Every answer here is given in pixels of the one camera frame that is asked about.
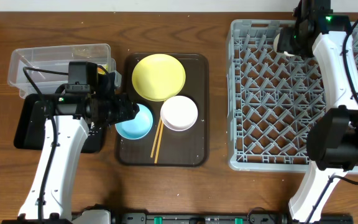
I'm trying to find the small white cup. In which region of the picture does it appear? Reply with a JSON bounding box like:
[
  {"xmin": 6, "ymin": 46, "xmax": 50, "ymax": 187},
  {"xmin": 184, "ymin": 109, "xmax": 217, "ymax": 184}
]
[{"xmin": 273, "ymin": 34, "xmax": 294, "ymax": 57}]

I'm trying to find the light blue bowl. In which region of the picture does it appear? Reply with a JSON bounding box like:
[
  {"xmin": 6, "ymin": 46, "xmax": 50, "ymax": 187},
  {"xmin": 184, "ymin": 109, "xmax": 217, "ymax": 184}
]
[{"xmin": 115, "ymin": 104, "xmax": 154, "ymax": 140}]

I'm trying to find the green snack wrapper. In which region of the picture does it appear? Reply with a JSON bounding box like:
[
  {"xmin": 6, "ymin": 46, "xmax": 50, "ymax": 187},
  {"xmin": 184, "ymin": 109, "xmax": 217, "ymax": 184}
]
[{"xmin": 98, "ymin": 65, "xmax": 109, "ymax": 75}]

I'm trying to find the wooden chopstick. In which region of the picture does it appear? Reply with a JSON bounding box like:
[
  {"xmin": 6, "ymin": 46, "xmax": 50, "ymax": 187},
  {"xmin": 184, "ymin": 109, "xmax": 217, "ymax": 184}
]
[
  {"xmin": 150, "ymin": 118, "xmax": 162, "ymax": 158},
  {"xmin": 154, "ymin": 122, "xmax": 164, "ymax": 164}
]

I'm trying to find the pink white bowl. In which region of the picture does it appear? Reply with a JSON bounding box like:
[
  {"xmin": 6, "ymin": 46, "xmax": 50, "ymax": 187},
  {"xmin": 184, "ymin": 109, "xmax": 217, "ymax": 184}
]
[{"xmin": 160, "ymin": 96, "xmax": 198, "ymax": 131}]

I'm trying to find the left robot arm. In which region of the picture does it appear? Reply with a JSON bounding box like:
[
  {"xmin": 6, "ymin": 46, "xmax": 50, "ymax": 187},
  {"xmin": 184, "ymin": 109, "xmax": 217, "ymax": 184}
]
[{"xmin": 12, "ymin": 72, "xmax": 139, "ymax": 223}]

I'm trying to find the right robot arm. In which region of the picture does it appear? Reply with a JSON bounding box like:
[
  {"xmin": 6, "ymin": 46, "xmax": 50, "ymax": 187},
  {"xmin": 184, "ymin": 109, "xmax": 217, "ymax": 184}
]
[{"xmin": 273, "ymin": 0, "xmax": 358, "ymax": 223}]

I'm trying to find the grey plastic dishwasher rack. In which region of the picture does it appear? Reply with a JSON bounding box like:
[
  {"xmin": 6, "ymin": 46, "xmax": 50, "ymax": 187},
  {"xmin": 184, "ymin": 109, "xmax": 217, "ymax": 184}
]
[{"xmin": 225, "ymin": 19, "xmax": 358, "ymax": 175}]

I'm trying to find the clear plastic waste bin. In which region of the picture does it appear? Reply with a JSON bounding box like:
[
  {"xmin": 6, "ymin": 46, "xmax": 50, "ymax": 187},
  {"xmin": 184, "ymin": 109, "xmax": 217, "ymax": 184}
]
[{"xmin": 7, "ymin": 44, "xmax": 116, "ymax": 99}]

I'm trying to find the black rectangular waste tray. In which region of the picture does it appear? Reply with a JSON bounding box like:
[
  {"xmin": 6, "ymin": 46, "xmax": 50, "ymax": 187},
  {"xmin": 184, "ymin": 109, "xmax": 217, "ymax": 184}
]
[{"xmin": 14, "ymin": 94, "xmax": 106, "ymax": 154}]

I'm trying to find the yellow round plate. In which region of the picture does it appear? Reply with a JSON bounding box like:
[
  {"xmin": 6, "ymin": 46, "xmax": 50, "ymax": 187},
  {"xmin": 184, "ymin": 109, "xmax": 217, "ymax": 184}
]
[{"xmin": 132, "ymin": 54, "xmax": 186, "ymax": 101}]

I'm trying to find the dark brown serving tray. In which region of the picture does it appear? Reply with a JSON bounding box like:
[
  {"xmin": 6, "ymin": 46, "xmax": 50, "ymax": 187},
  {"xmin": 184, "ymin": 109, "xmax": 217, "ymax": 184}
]
[{"xmin": 115, "ymin": 53, "xmax": 209, "ymax": 167}]

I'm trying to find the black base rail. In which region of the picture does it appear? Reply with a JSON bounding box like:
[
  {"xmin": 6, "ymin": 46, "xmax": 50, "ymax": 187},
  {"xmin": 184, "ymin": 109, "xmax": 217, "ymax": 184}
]
[{"xmin": 73, "ymin": 203, "xmax": 354, "ymax": 224}]

